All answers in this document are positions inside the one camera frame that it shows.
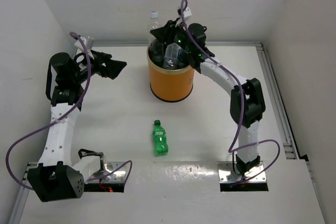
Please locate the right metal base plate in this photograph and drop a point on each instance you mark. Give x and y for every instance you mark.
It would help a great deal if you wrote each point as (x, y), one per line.
(227, 175)

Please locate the metal base plate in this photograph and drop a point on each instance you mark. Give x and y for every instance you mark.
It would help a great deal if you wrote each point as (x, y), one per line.
(112, 172)
(227, 175)

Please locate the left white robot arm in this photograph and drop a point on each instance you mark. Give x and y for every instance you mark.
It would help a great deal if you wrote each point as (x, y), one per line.
(55, 177)

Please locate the green Sprite bottle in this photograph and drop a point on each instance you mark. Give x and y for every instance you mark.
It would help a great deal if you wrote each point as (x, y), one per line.
(159, 138)

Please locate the orange cylindrical bin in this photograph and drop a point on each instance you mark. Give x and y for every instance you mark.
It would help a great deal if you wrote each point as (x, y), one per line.
(167, 85)

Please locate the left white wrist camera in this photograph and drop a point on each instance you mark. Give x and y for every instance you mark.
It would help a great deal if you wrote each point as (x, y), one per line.
(88, 42)

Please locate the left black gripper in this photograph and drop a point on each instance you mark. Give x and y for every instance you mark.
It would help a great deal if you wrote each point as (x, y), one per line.
(111, 67)

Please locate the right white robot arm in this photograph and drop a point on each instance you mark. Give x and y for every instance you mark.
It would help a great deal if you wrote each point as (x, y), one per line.
(247, 103)

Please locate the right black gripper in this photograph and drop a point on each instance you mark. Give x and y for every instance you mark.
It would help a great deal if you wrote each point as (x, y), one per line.
(167, 31)

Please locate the clear bottle white blue label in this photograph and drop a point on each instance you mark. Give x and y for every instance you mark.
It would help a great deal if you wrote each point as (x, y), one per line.
(171, 56)

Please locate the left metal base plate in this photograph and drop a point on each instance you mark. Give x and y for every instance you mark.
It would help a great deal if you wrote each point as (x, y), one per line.
(112, 172)

